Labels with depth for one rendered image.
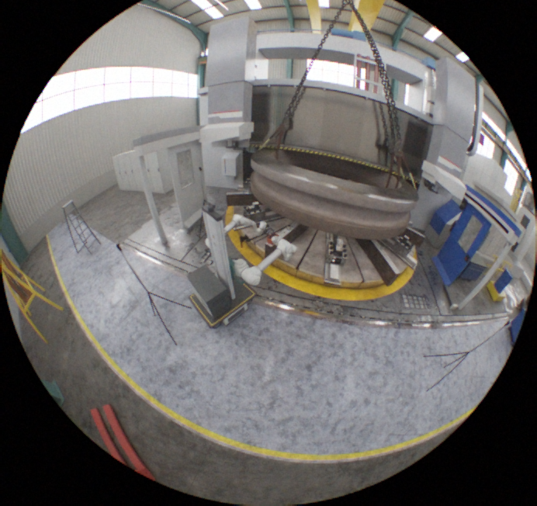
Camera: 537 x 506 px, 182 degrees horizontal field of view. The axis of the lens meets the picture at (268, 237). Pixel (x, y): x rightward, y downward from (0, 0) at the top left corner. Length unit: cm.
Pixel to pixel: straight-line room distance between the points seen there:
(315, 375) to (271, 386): 65
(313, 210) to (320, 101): 389
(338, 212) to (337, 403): 316
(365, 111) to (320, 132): 171
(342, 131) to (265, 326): 564
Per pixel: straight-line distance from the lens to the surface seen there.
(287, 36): 845
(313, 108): 593
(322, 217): 315
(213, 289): 222
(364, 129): 605
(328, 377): 280
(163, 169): 801
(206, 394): 273
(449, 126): 579
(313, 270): 321
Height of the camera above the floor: 263
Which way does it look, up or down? 38 degrees down
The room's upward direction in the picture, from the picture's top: 3 degrees clockwise
